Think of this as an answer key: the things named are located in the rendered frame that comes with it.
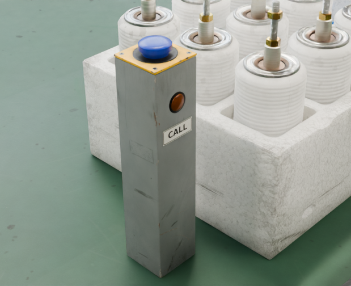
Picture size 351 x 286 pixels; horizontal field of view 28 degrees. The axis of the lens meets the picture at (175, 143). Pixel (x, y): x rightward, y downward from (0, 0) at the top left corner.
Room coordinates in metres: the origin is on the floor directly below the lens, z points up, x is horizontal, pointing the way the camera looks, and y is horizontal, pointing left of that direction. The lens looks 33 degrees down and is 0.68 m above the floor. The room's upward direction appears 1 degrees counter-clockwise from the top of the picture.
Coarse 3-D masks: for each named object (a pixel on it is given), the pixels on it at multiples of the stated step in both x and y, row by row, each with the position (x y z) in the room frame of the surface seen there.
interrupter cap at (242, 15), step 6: (240, 6) 1.04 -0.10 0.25; (246, 6) 1.05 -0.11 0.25; (270, 6) 1.04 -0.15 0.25; (234, 12) 1.02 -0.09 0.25; (240, 12) 1.02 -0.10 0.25; (246, 12) 1.03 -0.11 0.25; (240, 18) 1.00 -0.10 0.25; (246, 18) 1.00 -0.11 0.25; (252, 18) 1.01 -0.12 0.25; (258, 18) 1.01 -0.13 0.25; (264, 18) 1.01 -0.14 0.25; (252, 24) 0.98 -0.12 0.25; (258, 24) 0.98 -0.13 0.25; (264, 24) 0.98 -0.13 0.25
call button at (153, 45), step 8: (144, 40) 0.76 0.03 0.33; (152, 40) 0.76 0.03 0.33; (160, 40) 0.76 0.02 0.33; (168, 40) 0.76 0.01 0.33; (144, 48) 0.74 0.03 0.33; (152, 48) 0.74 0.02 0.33; (160, 48) 0.74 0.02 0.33; (168, 48) 0.75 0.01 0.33; (144, 56) 0.75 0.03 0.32; (152, 56) 0.74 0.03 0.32; (160, 56) 0.74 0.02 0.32
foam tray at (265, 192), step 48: (96, 96) 0.99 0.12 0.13; (96, 144) 1.00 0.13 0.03; (240, 144) 0.78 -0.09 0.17; (288, 144) 0.76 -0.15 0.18; (336, 144) 0.84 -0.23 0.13; (240, 192) 0.78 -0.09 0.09; (288, 192) 0.76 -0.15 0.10; (336, 192) 0.85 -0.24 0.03; (240, 240) 0.78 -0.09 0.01; (288, 240) 0.77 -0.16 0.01
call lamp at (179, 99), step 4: (176, 96) 0.73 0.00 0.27; (180, 96) 0.73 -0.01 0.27; (172, 100) 0.73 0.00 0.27; (176, 100) 0.73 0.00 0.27; (180, 100) 0.73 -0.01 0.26; (172, 104) 0.73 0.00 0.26; (176, 104) 0.73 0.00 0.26; (180, 104) 0.73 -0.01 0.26; (172, 108) 0.73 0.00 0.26; (176, 108) 0.73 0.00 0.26
